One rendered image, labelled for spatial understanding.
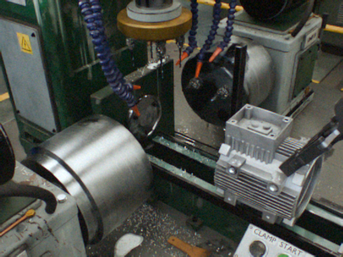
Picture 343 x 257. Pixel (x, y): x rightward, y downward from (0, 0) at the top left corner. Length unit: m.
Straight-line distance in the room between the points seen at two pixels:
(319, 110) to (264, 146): 0.82
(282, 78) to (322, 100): 0.43
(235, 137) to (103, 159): 0.30
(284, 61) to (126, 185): 0.73
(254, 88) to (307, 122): 0.44
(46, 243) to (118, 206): 0.19
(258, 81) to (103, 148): 0.58
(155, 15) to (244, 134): 0.33
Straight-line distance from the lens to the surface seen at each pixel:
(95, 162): 0.83
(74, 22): 1.09
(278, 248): 0.76
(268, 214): 0.95
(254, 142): 0.92
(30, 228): 0.70
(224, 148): 0.95
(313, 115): 1.67
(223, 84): 1.23
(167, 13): 0.95
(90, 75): 1.16
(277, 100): 1.43
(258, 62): 1.28
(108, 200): 0.83
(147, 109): 1.18
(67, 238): 0.77
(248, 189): 0.95
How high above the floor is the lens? 1.65
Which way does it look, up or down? 35 degrees down
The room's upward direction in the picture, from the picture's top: 1 degrees counter-clockwise
